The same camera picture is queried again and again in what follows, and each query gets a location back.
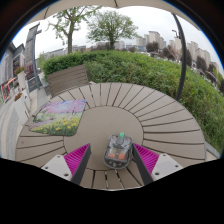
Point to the tall dark sign pillar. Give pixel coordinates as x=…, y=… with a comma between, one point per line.
x=30, y=53

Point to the white flower planter box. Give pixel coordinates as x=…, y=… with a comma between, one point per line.
x=21, y=108
x=20, y=80

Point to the floral print mouse pad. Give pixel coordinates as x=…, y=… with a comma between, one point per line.
x=60, y=118

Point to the grey slatted outdoor chair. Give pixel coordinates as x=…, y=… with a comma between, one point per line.
x=68, y=80

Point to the distant apartment buildings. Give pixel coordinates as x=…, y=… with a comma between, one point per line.
x=193, y=51

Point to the dark shopfront building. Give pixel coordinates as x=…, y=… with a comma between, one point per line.
x=13, y=63

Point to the round leafy tree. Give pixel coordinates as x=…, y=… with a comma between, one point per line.
x=111, y=26

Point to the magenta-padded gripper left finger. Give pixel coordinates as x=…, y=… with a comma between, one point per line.
x=58, y=165

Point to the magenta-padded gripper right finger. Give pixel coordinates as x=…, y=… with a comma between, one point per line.
x=165, y=165

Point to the green hedge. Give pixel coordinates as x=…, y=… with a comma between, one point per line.
x=140, y=71

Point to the beige patio umbrella canopy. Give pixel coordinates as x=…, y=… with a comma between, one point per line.
x=100, y=2

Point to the slim sparse-leafed tree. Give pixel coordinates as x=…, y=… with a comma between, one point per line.
x=70, y=36

